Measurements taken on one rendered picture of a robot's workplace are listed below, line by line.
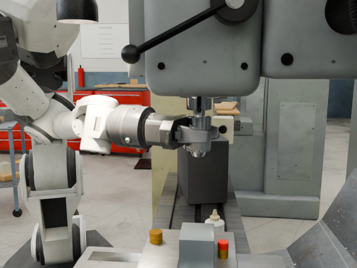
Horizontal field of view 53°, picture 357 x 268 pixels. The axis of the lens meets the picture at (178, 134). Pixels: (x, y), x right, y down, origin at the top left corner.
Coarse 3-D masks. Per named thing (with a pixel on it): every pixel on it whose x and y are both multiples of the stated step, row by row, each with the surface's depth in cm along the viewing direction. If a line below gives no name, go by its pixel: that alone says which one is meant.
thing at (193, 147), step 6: (186, 120) 68; (186, 126) 68; (192, 126) 66; (198, 126) 66; (204, 126) 66; (210, 126) 67; (210, 132) 68; (210, 138) 68; (186, 144) 69; (192, 144) 67; (198, 144) 67; (204, 144) 67; (210, 144) 68; (192, 150) 67; (198, 150) 67; (204, 150) 67
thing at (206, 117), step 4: (188, 116) 67; (192, 116) 66; (196, 116) 66; (200, 116) 66; (204, 116) 66; (208, 116) 66; (188, 120) 67; (192, 120) 66; (196, 120) 66; (200, 120) 66; (204, 120) 66; (208, 120) 66
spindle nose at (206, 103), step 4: (188, 100) 66; (192, 100) 65; (196, 100) 65; (204, 100) 65; (208, 100) 66; (188, 104) 66; (192, 104) 66; (196, 104) 65; (204, 104) 65; (208, 104) 66; (188, 108) 66; (192, 108) 66; (204, 108) 65; (208, 108) 66
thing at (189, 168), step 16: (224, 144) 102; (192, 160) 101; (208, 160) 102; (224, 160) 102; (192, 176) 102; (208, 176) 103; (224, 176) 103; (192, 192) 103; (208, 192) 104; (224, 192) 104
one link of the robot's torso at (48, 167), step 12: (72, 60) 118; (72, 72) 117; (72, 84) 116; (72, 96) 116; (36, 144) 115; (60, 144) 116; (36, 156) 115; (48, 156) 116; (60, 156) 117; (72, 156) 120; (24, 168) 116; (36, 168) 115; (48, 168) 116; (60, 168) 117; (72, 168) 119; (36, 180) 116; (48, 180) 117; (60, 180) 118; (72, 180) 120
